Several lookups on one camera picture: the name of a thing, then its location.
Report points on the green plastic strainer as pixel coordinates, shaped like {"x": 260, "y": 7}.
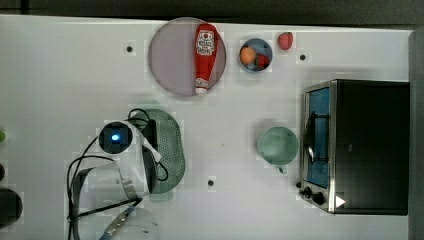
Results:
{"x": 169, "y": 144}

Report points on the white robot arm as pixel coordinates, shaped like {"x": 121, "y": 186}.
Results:
{"x": 129, "y": 174}

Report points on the green mug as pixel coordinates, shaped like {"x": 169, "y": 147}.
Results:
{"x": 278, "y": 146}

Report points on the orange toy fruit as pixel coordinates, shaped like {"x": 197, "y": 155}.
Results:
{"x": 247, "y": 55}

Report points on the red toy strawberry in bowl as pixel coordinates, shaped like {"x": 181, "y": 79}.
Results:
{"x": 261, "y": 61}

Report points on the grey round plate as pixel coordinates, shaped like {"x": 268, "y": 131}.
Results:
{"x": 171, "y": 57}

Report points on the red ketchup bottle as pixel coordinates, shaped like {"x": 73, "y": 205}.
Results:
{"x": 206, "y": 42}

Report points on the blue bowl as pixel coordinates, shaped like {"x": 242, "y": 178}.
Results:
{"x": 261, "y": 47}

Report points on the pink toy strawberry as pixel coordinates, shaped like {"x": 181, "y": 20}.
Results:
{"x": 285, "y": 40}

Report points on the black toaster oven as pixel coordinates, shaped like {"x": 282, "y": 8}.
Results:
{"x": 354, "y": 154}

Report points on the green toy lime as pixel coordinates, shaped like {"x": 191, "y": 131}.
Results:
{"x": 2, "y": 136}

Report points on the black cylinder base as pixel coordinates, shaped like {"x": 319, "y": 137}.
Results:
{"x": 11, "y": 207}

